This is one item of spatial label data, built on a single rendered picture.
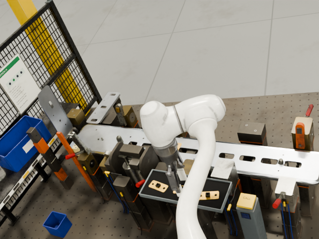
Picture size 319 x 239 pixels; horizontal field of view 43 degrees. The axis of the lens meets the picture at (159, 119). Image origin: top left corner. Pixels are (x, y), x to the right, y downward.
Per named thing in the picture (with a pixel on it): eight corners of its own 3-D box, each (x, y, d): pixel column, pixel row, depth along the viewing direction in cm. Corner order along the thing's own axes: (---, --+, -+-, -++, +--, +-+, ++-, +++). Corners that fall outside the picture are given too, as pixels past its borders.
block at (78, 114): (104, 149, 271) (81, 109, 248) (98, 158, 266) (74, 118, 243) (94, 147, 275) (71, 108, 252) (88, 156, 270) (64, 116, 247)
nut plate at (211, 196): (219, 191, 160) (218, 189, 159) (218, 199, 157) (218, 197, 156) (198, 192, 162) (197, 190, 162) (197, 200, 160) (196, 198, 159)
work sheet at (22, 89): (42, 91, 261) (18, 51, 241) (21, 115, 247) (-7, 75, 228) (40, 91, 262) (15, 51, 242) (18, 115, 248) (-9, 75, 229)
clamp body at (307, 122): (318, 164, 212) (315, 113, 189) (314, 185, 203) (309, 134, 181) (301, 162, 216) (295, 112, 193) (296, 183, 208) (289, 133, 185)
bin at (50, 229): (73, 223, 231) (66, 214, 225) (63, 238, 225) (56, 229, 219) (59, 219, 236) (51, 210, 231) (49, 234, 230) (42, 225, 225)
